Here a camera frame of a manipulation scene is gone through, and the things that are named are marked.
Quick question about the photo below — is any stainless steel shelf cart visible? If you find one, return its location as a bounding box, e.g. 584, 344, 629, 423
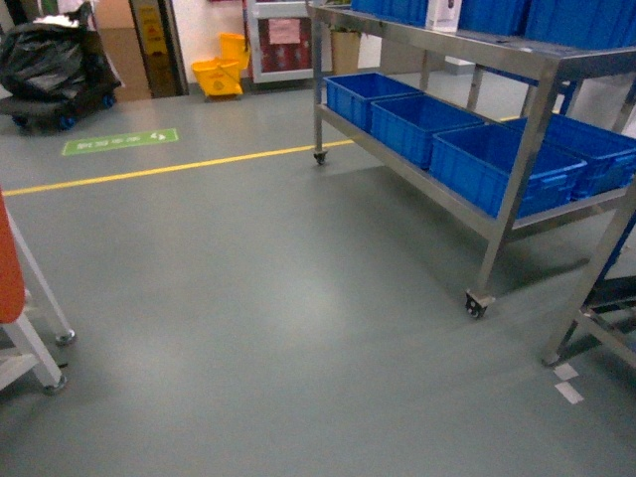
304, 1, 635, 366

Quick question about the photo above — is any white box on cart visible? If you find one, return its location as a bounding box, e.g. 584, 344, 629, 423
425, 0, 462, 33

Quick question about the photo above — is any blue crate on cart middle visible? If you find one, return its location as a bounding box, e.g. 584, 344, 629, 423
371, 94, 485, 170

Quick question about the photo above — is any blue crate on cart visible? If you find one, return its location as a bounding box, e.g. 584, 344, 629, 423
544, 114, 635, 201
324, 73, 422, 132
429, 124, 587, 218
371, 94, 485, 170

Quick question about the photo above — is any blue crate on cart left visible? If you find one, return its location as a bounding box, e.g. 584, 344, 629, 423
324, 73, 422, 132

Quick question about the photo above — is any blue crate on cart front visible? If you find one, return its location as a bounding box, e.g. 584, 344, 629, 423
429, 124, 587, 218

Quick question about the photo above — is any yellow mop bucket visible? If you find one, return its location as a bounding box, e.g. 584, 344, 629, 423
192, 33, 250, 97

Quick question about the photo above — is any blue crate on cart right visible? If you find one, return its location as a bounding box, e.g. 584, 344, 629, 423
544, 114, 635, 201

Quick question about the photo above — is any black platform dolly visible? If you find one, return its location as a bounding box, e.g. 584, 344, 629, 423
1, 80, 122, 130

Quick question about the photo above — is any black garbage bag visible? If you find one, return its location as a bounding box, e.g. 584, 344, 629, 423
1, 15, 101, 100

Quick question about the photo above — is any white frame with orange panel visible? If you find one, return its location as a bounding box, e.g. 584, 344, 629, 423
1, 205, 77, 396

